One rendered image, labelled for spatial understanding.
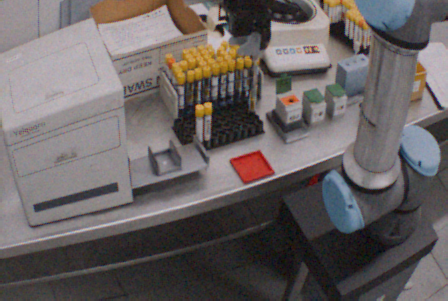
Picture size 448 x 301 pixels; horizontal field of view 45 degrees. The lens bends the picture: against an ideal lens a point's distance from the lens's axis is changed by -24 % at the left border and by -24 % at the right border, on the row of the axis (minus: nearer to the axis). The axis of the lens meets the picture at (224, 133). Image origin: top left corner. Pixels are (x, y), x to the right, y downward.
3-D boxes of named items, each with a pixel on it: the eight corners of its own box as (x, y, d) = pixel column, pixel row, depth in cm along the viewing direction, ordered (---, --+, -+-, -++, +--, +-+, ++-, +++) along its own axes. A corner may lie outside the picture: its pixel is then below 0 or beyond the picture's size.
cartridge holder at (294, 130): (286, 143, 147) (288, 131, 145) (265, 117, 153) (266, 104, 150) (307, 136, 149) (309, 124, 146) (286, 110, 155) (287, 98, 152)
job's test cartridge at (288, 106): (284, 131, 148) (287, 108, 143) (273, 117, 151) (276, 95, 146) (300, 126, 149) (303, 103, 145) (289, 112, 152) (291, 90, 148)
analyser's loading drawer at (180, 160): (116, 196, 131) (113, 179, 127) (106, 174, 135) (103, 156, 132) (209, 171, 138) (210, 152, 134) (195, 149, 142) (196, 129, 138)
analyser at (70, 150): (30, 228, 123) (1, 130, 103) (8, 148, 141) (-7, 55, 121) (146, 200, 134) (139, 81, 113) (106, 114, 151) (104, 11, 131)
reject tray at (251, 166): (244, 184, 138) (244, 181, 138) (229, 161, 143) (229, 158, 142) (274, 174, 141) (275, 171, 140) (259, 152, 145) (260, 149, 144)
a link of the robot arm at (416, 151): (434, 196, 114) (453, 153, 104) (392, 223, 109) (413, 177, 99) (410, 157, 121) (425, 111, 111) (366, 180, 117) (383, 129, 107)
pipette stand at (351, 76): (346, 106, 157) (350, 75, 150) (329, 89, 161) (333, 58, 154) (371, 95, 161) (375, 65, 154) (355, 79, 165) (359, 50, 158)
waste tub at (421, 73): (394, 107, 158) (399, 78, 152) (370, 75, 167) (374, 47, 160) (423, 98, 162) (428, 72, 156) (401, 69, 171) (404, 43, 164)
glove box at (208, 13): (208, 77, 162) (210, 46, 155) (172, 28, 177) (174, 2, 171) (256, 66, 166) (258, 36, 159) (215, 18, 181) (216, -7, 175)
